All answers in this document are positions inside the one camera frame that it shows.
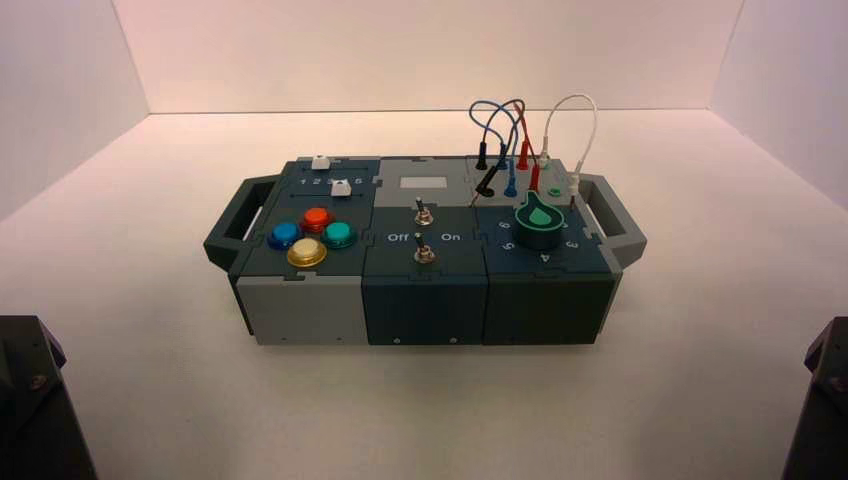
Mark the dark teal grey control box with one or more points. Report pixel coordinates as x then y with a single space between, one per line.
424 305

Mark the teal round push button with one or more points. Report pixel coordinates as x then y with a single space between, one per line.
338 233

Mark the white slider knob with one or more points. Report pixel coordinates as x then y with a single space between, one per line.
340 188
320 161

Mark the orange round push button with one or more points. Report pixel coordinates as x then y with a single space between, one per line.
316 218

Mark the green rotary knob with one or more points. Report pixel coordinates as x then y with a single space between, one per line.
540 224

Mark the yellow round push button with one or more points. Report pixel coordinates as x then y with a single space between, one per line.
307 252

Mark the blue round push button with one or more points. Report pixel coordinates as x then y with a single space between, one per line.
285 234

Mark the metal toggle switch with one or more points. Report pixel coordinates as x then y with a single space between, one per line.
423 253
421 214

